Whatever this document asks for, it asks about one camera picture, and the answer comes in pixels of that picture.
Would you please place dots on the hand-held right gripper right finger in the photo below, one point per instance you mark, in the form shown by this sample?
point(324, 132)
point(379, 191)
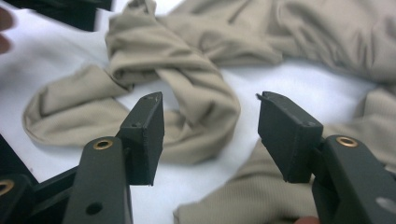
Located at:
point(289, 140)

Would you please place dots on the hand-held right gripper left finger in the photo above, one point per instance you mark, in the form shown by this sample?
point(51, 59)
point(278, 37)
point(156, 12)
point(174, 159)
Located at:
point(143, 146)

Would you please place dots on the beige pants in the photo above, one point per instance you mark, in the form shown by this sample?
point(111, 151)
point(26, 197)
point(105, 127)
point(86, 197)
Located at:
point(186, 62)

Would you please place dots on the white table mat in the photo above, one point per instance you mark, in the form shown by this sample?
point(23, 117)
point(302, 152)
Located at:
point(62, 46)

